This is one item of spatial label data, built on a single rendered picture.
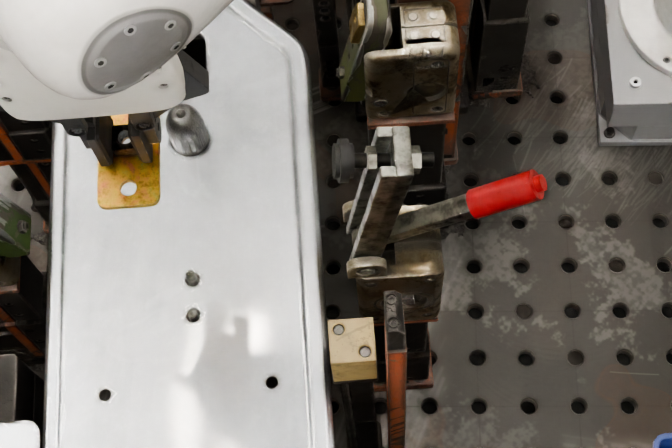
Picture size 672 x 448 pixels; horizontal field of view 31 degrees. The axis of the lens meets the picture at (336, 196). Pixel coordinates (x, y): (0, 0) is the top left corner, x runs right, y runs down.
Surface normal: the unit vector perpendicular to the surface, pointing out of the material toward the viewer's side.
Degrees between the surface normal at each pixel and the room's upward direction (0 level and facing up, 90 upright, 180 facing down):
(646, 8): 1
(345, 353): 0
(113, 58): 82
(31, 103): 93
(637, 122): 90
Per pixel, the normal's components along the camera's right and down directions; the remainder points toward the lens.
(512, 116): -0.04, -0.39
